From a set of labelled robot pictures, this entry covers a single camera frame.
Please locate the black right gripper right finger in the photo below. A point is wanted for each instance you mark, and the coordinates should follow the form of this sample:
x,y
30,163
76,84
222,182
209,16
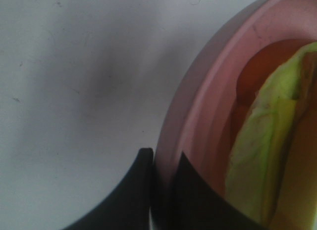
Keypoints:
x,y
190,204

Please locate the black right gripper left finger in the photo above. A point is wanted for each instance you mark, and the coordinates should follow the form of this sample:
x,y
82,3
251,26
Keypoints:
x,y
128,206

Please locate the pink plate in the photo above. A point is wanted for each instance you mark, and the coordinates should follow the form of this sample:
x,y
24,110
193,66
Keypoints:
x,y
197,123

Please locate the sandwich with lettuce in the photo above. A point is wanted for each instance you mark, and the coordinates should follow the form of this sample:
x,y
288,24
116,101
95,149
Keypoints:
x,y
272,168

